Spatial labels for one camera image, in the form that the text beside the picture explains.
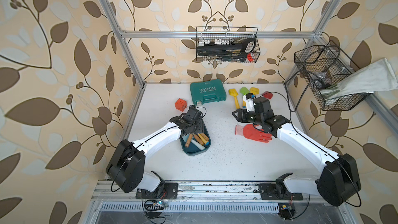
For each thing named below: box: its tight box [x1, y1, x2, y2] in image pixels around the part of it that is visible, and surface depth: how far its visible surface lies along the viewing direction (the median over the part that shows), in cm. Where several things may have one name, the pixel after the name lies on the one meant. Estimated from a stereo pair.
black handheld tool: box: [196, 38, 257, 56], surface depth 85 cm
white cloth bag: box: [320, 57, 398, 100], surface depth 60 cm
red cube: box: [174, 98, 188, 112], surface depth 104 cm
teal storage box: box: [179, 120, 211, 157], surface depth 88 cm
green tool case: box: [190, 78, 227, 106], surface depth 112 cm
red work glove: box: [234, 123, 273, 143], surface depth 95 cm
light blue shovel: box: [182, 133, 206, 151], surface depth 90 cm
